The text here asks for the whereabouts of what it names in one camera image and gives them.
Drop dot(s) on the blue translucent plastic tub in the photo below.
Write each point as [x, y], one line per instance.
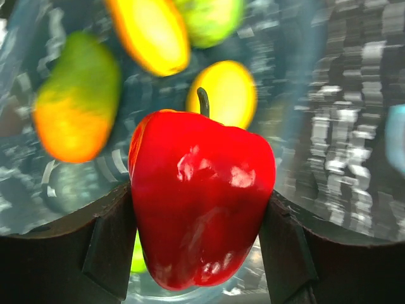
[36, 189]

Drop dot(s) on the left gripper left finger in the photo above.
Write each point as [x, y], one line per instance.
[83, 257]

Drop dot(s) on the green fake apple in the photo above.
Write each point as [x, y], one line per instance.
[138, 264]

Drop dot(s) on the yellow fake lemon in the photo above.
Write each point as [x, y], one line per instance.
[231, 91]

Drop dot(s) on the black marble pattern mat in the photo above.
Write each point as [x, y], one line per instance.
[352, 72]

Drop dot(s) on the green orange fake mango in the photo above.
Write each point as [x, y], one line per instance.
[76, 107]

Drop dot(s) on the yellow orange fake mango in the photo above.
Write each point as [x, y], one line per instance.
[153, 33]

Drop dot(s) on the green fake vegetable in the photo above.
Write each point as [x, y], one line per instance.
[209, 23]

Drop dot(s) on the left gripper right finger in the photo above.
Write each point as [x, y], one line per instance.
[310, 260]

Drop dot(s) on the red fake pepper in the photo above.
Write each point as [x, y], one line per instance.
[200, 191]

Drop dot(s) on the clear zip top bag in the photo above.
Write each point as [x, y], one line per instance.
[394, 137]

